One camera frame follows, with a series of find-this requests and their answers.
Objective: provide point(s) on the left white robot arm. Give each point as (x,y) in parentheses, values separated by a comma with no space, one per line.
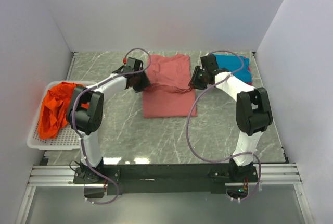
(85,110)

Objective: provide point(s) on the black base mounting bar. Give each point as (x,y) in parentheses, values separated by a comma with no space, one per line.
(164,178)

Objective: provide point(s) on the folded blue t-shirt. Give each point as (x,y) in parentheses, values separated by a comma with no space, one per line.
(233,64)

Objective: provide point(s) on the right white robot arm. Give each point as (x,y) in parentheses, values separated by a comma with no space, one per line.
(253,109)

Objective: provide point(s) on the orange t-shirt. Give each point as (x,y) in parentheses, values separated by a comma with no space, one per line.
(54,109)

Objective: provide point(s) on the salmon pink t-shirt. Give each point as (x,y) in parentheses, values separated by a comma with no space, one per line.
(169,94)

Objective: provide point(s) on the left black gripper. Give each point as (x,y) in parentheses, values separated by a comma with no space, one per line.
(145,82)

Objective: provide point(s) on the aluminium frame rail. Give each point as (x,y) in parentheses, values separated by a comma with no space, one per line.
(62,176)

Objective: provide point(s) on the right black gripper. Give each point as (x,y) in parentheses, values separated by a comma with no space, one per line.
(194,81)

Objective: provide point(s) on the white plastic basket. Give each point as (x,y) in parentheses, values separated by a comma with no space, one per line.
(66,139)

